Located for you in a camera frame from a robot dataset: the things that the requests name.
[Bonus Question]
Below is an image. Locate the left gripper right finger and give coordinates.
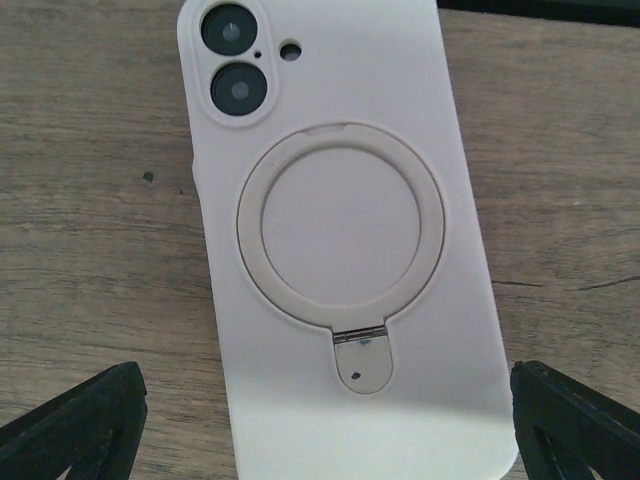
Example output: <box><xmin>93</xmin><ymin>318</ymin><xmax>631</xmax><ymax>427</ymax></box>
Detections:
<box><xmin>510</xmin><ymin>361</ymin><xmax>639</xmax><ymax>479</ymax></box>

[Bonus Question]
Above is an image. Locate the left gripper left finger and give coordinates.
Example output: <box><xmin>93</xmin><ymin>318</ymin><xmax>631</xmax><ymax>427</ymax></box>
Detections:
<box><xmin>1</xmin><ymin>362</ymin><xmax>148</xmax><ymax>479</ymax></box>

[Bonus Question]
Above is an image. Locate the beige phone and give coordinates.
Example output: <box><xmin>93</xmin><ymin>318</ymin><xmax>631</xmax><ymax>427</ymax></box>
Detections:
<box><xmin>177</xmin><ymin>1</ymin><xmax>518</xmax><ymax>479</ymax></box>

